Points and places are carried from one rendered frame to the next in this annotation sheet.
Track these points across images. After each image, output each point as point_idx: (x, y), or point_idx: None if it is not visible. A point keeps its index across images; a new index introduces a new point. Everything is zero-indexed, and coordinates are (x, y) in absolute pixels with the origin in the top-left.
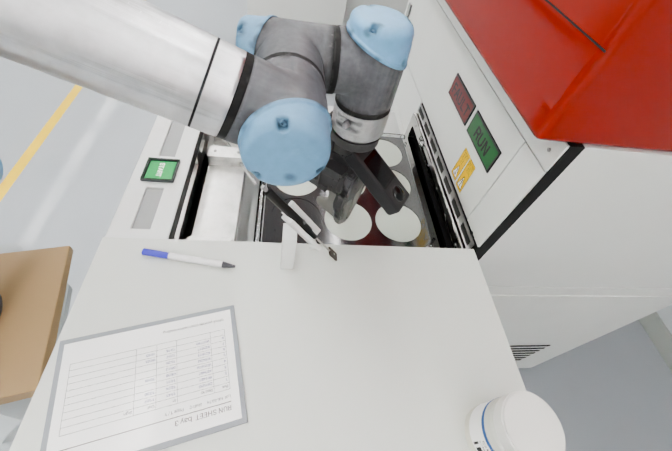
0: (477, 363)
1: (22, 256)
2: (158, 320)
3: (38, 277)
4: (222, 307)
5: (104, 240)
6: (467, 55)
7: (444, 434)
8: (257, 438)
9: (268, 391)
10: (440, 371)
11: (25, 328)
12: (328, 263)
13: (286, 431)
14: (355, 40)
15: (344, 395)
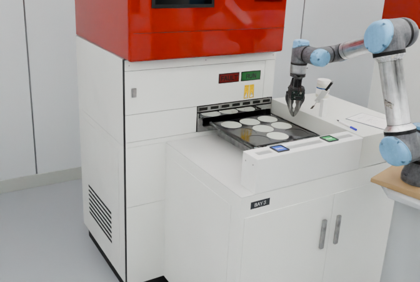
0: (307, 97)
1: (388, 182)
2: (364, 124)
3: (386, 176)
4: (348, 119)
5: (363, 135)
6: (219, 65)
7: (329, 99)
8: (362, 112)
9: (353, 112)
10: None
11: (397, 169)
12: (312, 112)
13: (355, 110)
14: (309, 45)
15: (340, 107)
